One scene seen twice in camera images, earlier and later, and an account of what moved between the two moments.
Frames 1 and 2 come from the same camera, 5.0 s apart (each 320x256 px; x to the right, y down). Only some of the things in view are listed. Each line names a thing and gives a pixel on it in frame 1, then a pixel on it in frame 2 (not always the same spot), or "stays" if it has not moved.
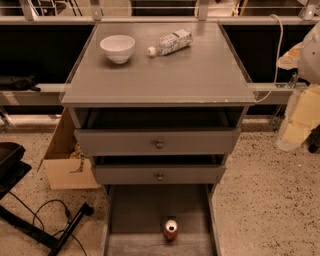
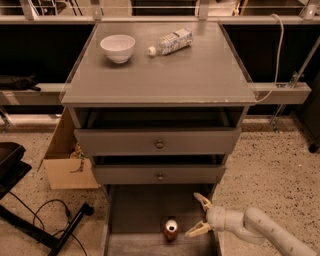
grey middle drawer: x=159 y=174 stays
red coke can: x=171 y=230 stays
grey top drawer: x=157 y=142 stays
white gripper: x=310 y=61 -> x=217 y=218
